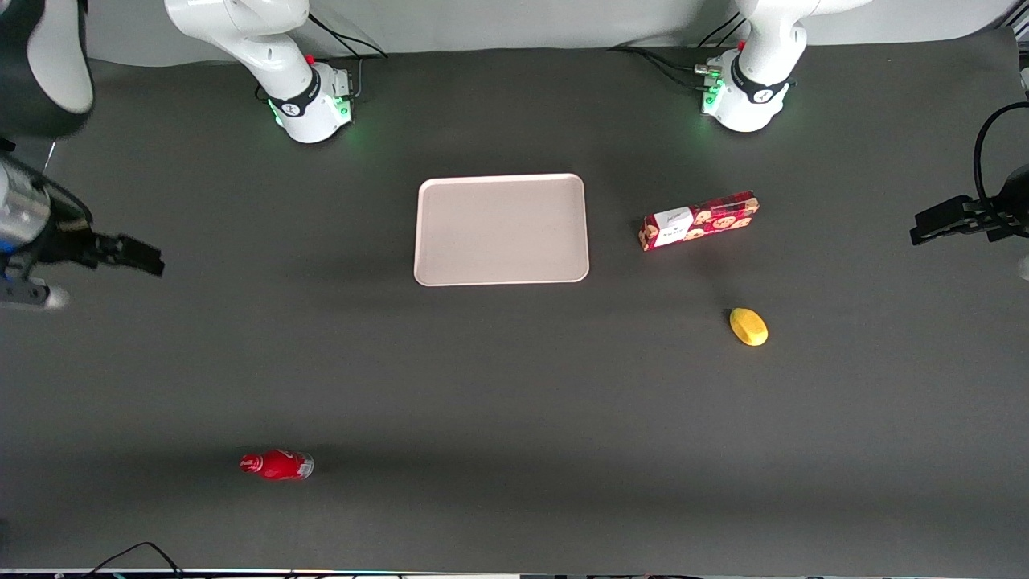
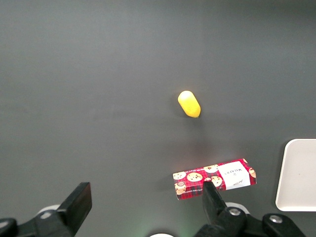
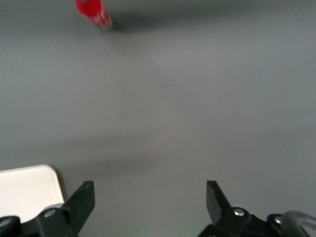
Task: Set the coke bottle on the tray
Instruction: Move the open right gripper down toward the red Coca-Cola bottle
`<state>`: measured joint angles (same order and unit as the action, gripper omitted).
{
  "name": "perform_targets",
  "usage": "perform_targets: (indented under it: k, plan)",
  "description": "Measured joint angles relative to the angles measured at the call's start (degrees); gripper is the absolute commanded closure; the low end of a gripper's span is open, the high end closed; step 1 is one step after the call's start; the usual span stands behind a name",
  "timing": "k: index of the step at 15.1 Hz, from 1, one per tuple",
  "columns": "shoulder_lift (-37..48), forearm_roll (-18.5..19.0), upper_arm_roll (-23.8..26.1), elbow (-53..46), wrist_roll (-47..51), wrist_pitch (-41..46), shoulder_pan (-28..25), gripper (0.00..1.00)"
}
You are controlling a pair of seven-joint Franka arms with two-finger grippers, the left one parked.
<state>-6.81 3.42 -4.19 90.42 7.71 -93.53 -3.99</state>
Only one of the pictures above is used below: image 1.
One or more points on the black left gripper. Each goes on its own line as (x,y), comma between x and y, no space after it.
(990,219)

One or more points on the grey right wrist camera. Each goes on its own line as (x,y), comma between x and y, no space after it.
(28,293)

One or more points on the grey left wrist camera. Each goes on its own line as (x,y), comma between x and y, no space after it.
(1024,268)

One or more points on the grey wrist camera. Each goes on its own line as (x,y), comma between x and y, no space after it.
(28,293)
(1024,268)

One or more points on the red cookie box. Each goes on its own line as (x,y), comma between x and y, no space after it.
(699,221)

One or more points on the pale pink rectangular tray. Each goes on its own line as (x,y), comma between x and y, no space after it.
(501,229)

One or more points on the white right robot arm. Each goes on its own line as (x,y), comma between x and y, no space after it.
(273,48)

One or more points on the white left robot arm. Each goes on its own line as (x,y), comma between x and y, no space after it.
(760,72)

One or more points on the red coke bottle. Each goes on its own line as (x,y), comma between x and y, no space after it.
(280,465)

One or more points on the yellow lemon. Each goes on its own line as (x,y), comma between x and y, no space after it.
(748,326)

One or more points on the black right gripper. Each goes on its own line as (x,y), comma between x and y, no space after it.
(66,241)

